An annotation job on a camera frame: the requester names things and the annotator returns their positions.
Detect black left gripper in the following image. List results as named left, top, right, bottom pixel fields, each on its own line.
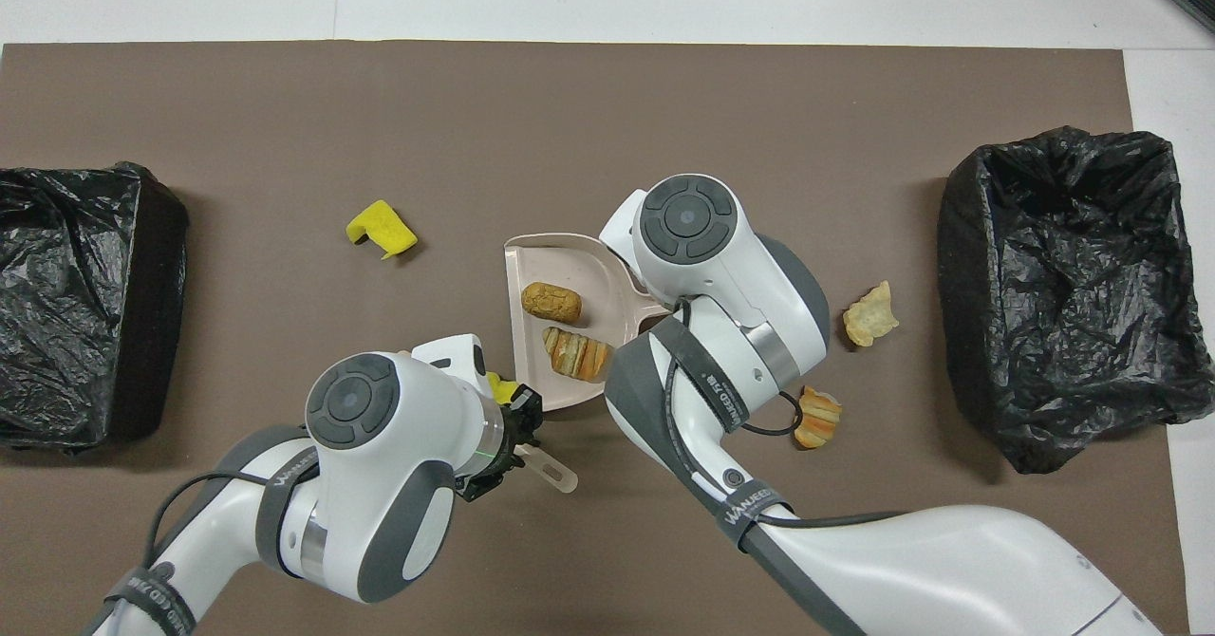
left=456, top=385, right=545, bottom=505

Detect beige hand brush black bristles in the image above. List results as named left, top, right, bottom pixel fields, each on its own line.
left=517, top=446, right=580, bottom=496

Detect striped croissant bread roll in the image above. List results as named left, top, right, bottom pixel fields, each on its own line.
left=542, top=326, right=614, bottom=384

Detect brown oval bread roll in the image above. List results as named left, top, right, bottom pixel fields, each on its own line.
left=520, top=281, right=584, bottom=326

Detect beige plastic dustpan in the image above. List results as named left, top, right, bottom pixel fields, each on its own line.
left=503, top=233, right=670, bottom=416

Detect black bag lined bin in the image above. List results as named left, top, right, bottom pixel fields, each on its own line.
left=937, top=125, right=1215, bottom=476
left=0, top=161, right=191, bottom=454

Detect small glazed croissant piece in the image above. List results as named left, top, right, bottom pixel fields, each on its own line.
left=793, top=384, right=845, bottom=450

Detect pale torn bread piece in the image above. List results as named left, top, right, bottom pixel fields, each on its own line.
left=842, top=280, right=901, bottom=348

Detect brown table mat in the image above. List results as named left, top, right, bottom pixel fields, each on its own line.
left=0, top=41, right=1193, bottom=636

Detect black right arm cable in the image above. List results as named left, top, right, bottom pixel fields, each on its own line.
left=663, top=299, right=912, bottom=533

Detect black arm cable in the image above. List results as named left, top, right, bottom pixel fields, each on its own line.
left=663, top=299, right=912, bottom=533
left=142, top=465, right=324, bottom=571

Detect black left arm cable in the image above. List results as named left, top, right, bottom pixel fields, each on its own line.
left=142, top=465, right=324, bottom=571

